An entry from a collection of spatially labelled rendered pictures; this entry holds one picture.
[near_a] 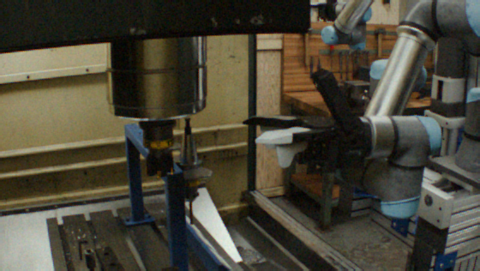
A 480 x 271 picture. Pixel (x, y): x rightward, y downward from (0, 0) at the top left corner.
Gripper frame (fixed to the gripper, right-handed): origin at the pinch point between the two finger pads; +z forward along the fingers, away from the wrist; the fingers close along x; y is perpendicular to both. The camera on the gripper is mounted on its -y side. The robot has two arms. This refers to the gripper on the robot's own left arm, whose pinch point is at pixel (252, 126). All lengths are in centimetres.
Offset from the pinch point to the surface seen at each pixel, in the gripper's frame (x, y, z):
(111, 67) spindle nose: -4.4, -10.5, 22.3
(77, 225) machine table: 68, 51, 43
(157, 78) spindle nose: -7.9, -9.2, 15.4
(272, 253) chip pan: 82, 72, -27
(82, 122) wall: 97, 23, 43
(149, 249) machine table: 50, 50, 18
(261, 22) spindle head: -9.0, -17.2, 1.3
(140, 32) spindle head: -13.1, -16.1, 17.7
